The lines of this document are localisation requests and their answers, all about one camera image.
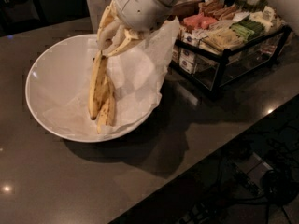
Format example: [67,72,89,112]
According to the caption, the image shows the spotted yellow banana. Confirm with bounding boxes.
[97,77,116,133]
[88,51,107,120]

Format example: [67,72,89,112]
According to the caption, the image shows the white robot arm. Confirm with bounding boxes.
[97,0,299,57]

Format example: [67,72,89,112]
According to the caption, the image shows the dark appliance with blue light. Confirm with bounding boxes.
[0,0,47,35]

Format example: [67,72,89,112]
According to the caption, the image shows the pink sweetener packets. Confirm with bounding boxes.
[183,13,217,30]

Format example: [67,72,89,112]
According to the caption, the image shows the white paper bag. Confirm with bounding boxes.
[82,0,118,35]

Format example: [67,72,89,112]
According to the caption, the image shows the black coiled cable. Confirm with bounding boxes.
[261,169,299,206]

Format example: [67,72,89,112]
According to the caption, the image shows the large white bowl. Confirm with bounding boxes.
[25,34,161,143]

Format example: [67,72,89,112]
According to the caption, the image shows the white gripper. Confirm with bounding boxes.
[97,0,172,57]

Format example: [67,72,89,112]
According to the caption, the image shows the white paper liner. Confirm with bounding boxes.
[43,20,179,143]

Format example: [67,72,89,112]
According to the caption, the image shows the green tea packets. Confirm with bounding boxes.
[231,19,264,41]

